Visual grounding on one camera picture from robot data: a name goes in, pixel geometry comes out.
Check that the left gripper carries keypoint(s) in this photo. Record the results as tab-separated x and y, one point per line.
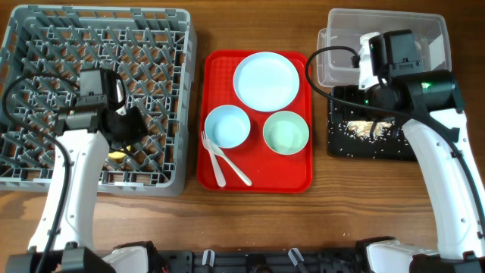
140	127

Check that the yellow plastic cup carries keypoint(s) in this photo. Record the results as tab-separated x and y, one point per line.
119	155

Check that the rice and food scraps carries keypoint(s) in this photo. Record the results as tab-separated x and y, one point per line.
362	139

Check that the green bowl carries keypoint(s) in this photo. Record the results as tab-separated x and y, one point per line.
286	133

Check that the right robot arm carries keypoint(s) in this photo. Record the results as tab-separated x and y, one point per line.
435	125

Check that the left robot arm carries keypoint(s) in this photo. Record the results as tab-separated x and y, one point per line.
83	136

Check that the black waste tray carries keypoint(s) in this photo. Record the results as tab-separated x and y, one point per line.
358	114

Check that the grey dishwasher rack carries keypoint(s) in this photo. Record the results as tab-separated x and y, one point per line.
153	49

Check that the clear plastic bin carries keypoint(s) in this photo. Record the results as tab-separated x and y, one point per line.
345	27

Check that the white plastic fork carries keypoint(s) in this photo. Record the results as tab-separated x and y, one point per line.
220	179

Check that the white plastic spoon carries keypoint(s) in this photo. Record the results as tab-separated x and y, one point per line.
218	151

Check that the light blue bowl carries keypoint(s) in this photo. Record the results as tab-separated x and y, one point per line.
227	126

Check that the light blue plate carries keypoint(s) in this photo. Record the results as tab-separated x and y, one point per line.
266	81

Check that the red serving tray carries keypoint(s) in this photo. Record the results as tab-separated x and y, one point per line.
269	172

